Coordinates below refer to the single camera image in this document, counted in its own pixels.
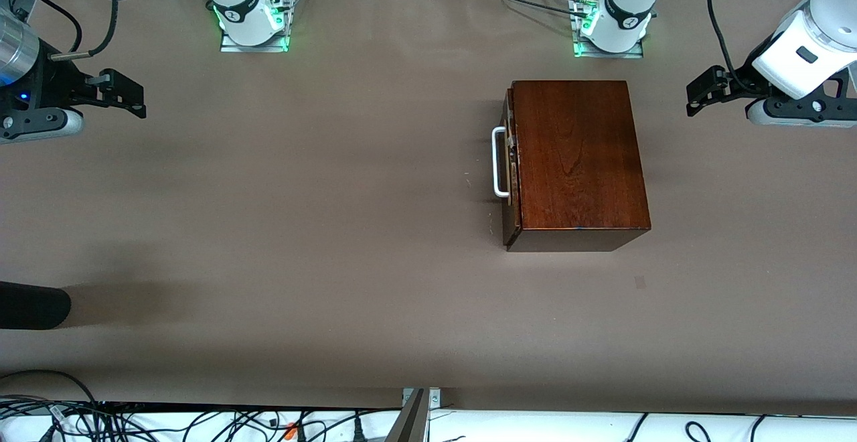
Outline wooden drawer with metal handle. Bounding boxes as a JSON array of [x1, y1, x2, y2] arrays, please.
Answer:
[[492, 87, 523, 246]]

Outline dark brown wooden cabinet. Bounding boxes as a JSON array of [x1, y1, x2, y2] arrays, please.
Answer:
[[502, 80, 652, 253]]

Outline black rounded cylinder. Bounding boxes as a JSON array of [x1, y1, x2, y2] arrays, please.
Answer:
[[0, 281, 72, 331]]

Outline grey angled bar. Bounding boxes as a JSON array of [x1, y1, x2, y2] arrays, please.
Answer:
[[384, 388, 430, 442]]

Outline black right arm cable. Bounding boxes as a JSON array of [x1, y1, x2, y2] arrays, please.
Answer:
[[0, 0, 85, 54]]

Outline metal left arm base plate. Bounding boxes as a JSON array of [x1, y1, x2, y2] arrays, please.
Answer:
[[569, 0, 645, 60]]

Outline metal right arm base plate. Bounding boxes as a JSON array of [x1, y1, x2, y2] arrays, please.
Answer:
[[220, 0, 291, 54]]

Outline black cable to arm base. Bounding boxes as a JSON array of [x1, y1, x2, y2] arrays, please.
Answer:
[[464, 0, 591, 18]]

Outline black looped cable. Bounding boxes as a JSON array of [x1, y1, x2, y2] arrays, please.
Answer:
[[0, 368, 101, 423]]

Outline tangled black cables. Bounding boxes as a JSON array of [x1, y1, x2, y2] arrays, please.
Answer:
[[0, 398, 402, 442]]

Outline metal corner bracket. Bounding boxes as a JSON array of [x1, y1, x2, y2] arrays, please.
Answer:
[[402, 387, 443, 410]]

